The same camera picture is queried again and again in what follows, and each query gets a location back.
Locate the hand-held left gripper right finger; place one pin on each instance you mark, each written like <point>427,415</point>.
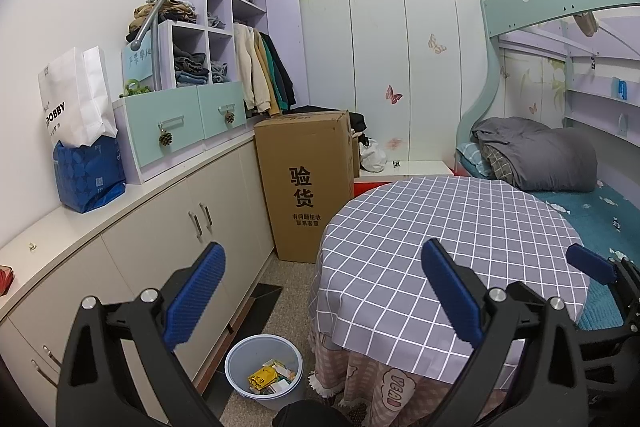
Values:
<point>452,292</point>

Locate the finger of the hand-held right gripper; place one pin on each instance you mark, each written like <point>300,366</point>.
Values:
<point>625,342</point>
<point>590,264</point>

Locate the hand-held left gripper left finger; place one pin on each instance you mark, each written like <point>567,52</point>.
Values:
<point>195,292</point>

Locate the light blue trash bin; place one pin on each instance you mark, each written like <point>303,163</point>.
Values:
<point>240,357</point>

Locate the teal bed sheet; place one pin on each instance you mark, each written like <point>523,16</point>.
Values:
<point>600,217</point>

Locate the white low cabinet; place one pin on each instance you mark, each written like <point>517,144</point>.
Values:
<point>150,247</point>

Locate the black floor mat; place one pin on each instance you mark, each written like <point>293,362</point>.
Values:
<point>265,294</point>

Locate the grey checked tablecloth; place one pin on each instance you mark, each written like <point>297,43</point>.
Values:
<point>425,217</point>

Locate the gold foil packet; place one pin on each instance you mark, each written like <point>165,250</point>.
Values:
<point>262,378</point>

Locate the grey quilt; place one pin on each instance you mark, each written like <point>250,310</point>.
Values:
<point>550,157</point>

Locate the beige printed table skirt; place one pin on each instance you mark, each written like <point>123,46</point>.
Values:
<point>360,377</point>

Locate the white low platform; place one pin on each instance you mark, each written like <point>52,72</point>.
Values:
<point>420,169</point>

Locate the grey plaid pillow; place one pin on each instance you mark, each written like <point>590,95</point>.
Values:
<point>500,167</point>

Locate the red storage box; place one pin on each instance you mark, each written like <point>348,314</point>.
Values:
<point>370,188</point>

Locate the pine cone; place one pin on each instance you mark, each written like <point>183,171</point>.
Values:
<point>165,139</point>
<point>230,118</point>

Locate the blue shopping bag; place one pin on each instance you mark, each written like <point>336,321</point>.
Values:
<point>90,177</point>

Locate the white plastic bag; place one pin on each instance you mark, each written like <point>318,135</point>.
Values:
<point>372,157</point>

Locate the person's black trouser leg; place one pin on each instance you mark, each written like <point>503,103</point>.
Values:
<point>310,414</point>

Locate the large cardboard box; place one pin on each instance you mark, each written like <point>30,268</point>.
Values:
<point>300,157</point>

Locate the teal drawer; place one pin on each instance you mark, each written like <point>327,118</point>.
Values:
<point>220,102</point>
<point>160,117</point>

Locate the small blue box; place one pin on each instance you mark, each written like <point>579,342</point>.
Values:
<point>621,88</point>

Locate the small red object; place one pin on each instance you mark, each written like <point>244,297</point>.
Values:
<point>6,279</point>

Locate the black clothes pile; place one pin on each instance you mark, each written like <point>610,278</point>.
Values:
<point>357,122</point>

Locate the pink butterfly sticker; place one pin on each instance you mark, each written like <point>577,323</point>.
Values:
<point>393,94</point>

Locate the green toy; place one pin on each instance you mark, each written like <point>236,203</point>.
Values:
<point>135,88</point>

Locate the small folded jeans stack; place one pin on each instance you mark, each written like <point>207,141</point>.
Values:
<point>221,72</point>

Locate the large folded jeans stack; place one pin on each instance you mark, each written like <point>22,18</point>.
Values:
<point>192,67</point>

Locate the white paper bag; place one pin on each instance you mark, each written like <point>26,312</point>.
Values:
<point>75,97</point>

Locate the green hanging garment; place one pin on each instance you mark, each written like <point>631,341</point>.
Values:
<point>276,77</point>

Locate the beige hanging jacket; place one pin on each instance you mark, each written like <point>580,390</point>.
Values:
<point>250,67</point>

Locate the teal sign board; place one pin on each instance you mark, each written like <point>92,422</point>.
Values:
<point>140,62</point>

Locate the black hanging garment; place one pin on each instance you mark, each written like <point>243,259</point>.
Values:
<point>286,72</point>

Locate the brown hanging object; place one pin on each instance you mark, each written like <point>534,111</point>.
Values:
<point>586,24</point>

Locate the beige butterfly sticker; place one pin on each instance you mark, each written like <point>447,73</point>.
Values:
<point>437,44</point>

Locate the grey folded cloth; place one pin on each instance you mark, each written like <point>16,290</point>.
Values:
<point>216,22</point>

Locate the white panelled wardrobe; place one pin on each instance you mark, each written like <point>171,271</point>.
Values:
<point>375,32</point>

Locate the khaki clothes pile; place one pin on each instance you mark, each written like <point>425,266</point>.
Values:
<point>160,14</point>

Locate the pale pink wall sticker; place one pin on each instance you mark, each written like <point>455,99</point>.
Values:
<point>396,142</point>

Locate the teal bunk bed frame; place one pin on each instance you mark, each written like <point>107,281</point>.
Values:
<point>505,7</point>

